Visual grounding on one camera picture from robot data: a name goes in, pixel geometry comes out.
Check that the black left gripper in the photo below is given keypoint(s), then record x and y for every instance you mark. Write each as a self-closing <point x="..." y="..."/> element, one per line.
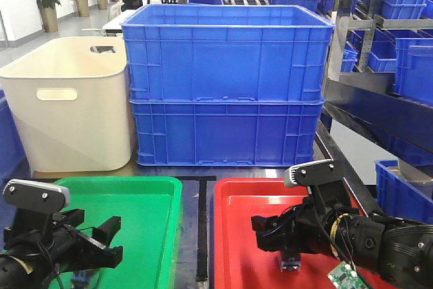
<point x="37" y="240"/>

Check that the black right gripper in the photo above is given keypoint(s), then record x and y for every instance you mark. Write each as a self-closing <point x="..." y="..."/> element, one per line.
<point x="303" y="228"/>

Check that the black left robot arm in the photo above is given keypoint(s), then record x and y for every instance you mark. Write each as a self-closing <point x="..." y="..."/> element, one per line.
<point x="34" y="278"/>

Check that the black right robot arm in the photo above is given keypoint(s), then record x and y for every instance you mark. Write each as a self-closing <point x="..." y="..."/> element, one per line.
<point x="398" y="250"/>

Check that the green tray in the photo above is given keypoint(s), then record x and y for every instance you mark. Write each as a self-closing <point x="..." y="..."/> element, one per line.
<point x="151" y="211"/>

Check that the green circuit board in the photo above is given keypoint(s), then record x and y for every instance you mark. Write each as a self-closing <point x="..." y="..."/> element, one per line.
<point x="344" y="277"/>

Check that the lower stacked blue crate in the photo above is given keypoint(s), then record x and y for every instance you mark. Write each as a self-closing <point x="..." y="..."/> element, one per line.
<point x="225" y="133"/>

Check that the stacked blue crate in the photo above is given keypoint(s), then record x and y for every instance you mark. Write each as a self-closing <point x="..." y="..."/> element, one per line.
<point x="225" y="133"/>
<point x="226" y="52"/>

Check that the large blue bin right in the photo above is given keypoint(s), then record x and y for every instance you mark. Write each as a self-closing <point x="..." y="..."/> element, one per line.
<point x="400" y="198"/>

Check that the beige plastic basket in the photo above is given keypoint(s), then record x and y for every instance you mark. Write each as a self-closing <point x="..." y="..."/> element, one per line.
<point x="69" y="101"/>

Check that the upper stacked blue crate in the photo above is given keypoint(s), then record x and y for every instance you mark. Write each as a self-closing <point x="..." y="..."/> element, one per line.
<point x="226" y="52"/>

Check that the potted green plant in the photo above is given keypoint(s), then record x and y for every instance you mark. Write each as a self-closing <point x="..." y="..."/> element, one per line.
<point x="47" y="9"/>

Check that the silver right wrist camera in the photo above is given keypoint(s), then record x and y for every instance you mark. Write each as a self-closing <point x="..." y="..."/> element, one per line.
<point x="315" y="172"/>

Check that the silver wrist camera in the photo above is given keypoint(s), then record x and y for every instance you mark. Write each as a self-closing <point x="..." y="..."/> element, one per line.
<point x="315" y="172"/>
<point x="40" y="197"/>

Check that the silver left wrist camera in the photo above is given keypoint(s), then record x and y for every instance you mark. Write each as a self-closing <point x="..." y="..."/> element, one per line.
<point x="40" y="197"/>

